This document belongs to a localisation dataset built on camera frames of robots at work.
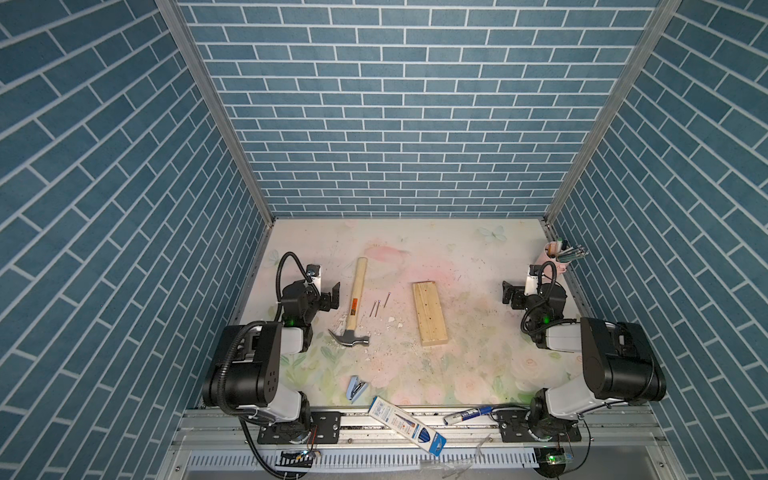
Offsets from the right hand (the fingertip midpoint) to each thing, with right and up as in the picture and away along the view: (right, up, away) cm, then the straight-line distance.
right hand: (523, 283), depth 95 cm
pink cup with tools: (+13, +9, +2) cm, 16 cm away
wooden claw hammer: (-55, -15, -6) cm, 58 cm away
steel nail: (-47, -8, +1) cm, 48 cm away
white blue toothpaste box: (-38, -32, -22) cm, 54 cm away
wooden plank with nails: (-30, -9, -4) cm, 32 cm away
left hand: (-62, +1, -2) cm, 62 cm away
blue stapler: (-52, -26, -16) cm, 60 cm away
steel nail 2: (-44, -6, +4) cm, 44 cm away
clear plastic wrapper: (-27, -40, -26) cm, 55 cm away
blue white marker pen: (-22, -31, -19) cm, 43 cm away
